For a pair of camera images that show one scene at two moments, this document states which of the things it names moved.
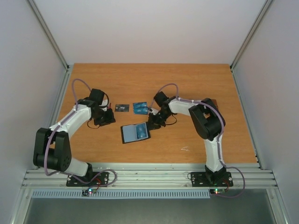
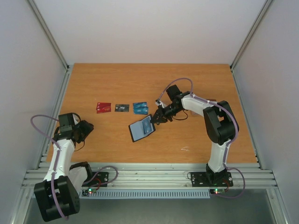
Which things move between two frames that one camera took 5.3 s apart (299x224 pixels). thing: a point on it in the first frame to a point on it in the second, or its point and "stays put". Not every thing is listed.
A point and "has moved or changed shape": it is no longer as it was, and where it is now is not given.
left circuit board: x=89 y=191 stays put
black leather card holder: x=134 y=132 has moved or changed shape
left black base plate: x=94 y=179 stays put
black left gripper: x=110 y=119 to x=88 y=128
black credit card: x=121 y=108 stays put
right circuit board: x=217 y=191 stays put
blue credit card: x=142 y=130 has moved or changed shape
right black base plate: x=202 y=179 stays put
